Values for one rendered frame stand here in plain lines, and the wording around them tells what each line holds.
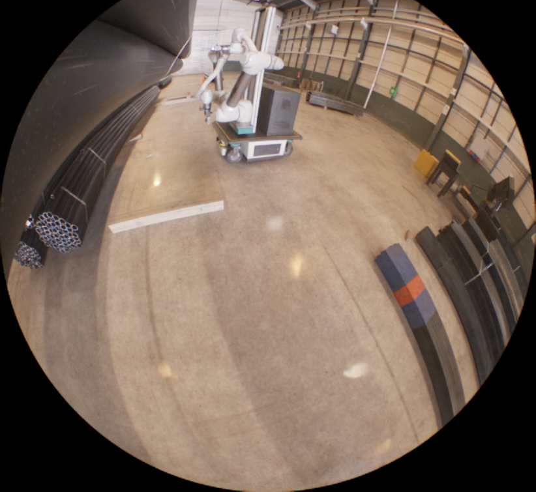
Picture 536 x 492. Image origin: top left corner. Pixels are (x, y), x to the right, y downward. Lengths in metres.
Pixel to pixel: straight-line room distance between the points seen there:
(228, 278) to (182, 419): 0.96
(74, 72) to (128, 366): 1.27
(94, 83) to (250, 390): 1.16
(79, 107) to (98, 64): 0.04
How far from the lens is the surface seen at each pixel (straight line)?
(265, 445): 1.27
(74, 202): 1.74
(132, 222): 1.54
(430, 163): 5.13
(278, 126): 2.05
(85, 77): 0.17
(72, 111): 0.16
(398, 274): 1.54
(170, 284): 1.21
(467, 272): 2.54
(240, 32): 1.87
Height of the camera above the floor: 1.07
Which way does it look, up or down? 50 degrees down
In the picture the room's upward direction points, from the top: 13 degrees clockwise
